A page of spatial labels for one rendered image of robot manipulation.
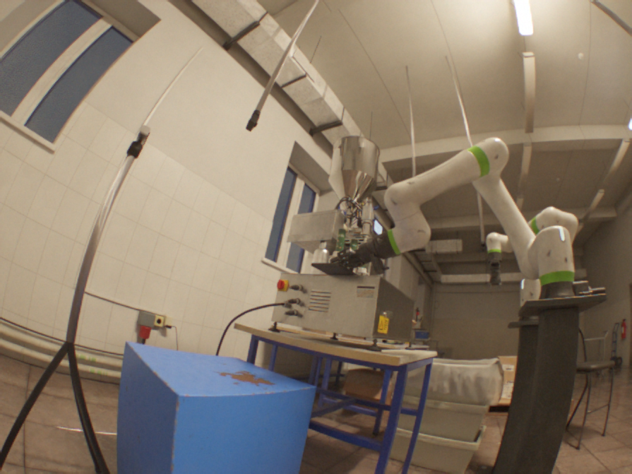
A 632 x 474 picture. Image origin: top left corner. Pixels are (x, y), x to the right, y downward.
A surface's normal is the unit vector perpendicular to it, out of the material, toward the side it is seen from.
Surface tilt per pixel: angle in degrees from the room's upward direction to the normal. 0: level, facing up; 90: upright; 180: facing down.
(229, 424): 90
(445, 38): 180
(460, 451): 96
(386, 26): 180
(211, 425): 90
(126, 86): 90
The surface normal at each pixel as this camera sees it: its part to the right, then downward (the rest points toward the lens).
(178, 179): 0.82, -0.05
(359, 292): -0.55, -0.37
